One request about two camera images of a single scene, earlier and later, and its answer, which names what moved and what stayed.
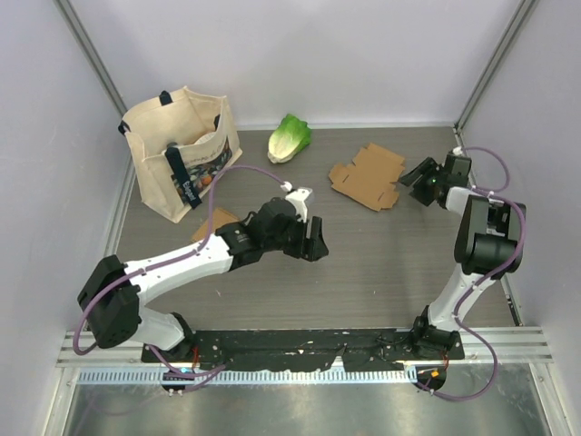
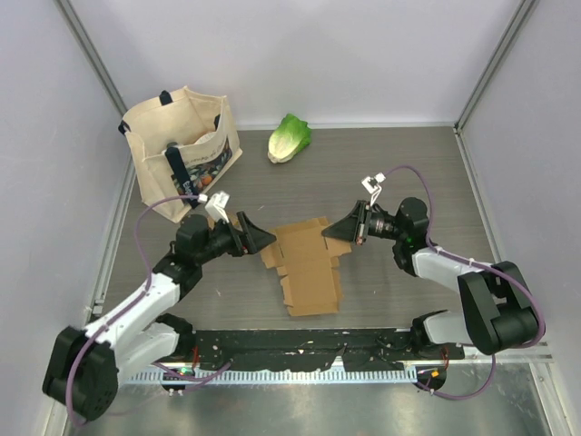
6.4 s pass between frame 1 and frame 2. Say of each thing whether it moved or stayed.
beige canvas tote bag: stayed
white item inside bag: stayed
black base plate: stayed
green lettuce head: stayed
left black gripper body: moved
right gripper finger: moved
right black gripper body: moved
